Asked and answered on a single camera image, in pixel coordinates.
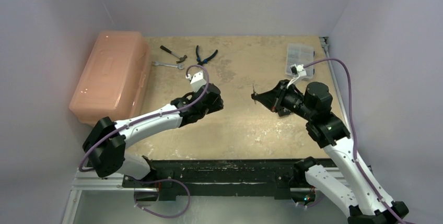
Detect black-head key pair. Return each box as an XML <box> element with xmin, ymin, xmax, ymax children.
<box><xmin>251</xmin><ymin>84</ymin><xmax>257</xmax><ymax>104</ymax></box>

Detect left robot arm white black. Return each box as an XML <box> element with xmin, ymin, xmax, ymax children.
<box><xmin>83</xmin><ymin>84</ymin><xmax>224</xmax><ymax>187</ymax></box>

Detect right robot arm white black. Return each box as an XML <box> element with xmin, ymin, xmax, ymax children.
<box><xmin>251</xmin><ymin>80</ymin><xmax>409</xmax><ymax>223</ymax></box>

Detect clear plastic screw organizer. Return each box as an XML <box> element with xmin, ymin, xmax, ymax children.
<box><xmin>285</xmin><ymin>43</ymin><xmax>315</xmax><ymax>76</ymax></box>

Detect silver open-end wrench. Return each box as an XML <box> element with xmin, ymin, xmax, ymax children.
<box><xmin>152</xmin><ymin>61</ymin><xmax>184</xmax><ymax>70</ymax></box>

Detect pink plastic toolbox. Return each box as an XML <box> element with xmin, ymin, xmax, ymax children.
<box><xmin>69</xmin><ymin>31</ymin><xmax>151</xmax><ymax>126</ymax></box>

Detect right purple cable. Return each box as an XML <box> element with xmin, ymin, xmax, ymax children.
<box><xmin>304</xmin><ymin>58</ymin><xmax>413</xmax><ymax>224</ymax></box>

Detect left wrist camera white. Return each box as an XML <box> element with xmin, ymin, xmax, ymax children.
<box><xmin>185</xmin><ymin>71</ymin><xmax>207</xmax><ymax>92</ymax></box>

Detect blue-black handled pliers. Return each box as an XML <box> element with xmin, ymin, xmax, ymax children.
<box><xmin>195</xmin><ymin>45</ymin><xmax>219</xmax><ymax>68</ymax></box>

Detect small black-handled hammer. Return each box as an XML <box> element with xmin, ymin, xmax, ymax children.
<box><xmin>160</xmin><ymin>45</ymin><xmax>188</xmax><ymax>64</ymax></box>

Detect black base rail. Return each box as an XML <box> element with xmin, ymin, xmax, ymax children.
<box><xmin>122</xmin><ymin>158</ymin><xmax>313</xmax><ymax>201</ymax></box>

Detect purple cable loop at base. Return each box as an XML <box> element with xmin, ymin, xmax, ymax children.
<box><xmin>133</xmin><ymin>179</ymin><xmax>191</xmax><ymax>219</ymax></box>

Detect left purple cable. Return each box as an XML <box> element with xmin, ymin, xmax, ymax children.
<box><xmin>78</xmin><ymin>64</ymin><xmax>211</xmax><ymax>173</ymax></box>

